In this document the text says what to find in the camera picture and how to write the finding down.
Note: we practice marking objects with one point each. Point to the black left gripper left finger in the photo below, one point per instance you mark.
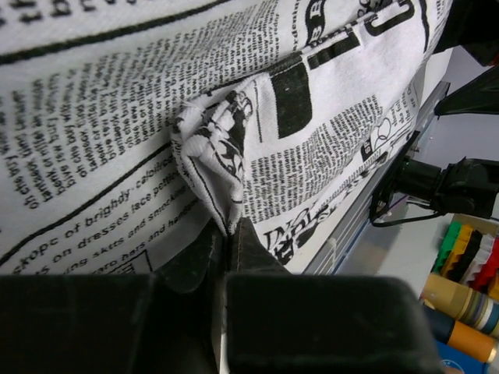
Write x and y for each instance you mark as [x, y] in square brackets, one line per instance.
[125, 322]

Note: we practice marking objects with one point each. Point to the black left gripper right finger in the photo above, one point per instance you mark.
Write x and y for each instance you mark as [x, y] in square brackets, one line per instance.
[278, 322]

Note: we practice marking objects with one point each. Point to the newspaper print trousers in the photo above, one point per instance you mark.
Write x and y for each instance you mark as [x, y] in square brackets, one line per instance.
[127, 127]

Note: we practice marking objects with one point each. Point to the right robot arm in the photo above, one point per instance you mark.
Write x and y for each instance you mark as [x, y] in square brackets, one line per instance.
[471, 185]

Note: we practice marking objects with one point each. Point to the aluminium frame rail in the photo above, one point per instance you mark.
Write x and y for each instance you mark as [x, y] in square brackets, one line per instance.
[373, 199]

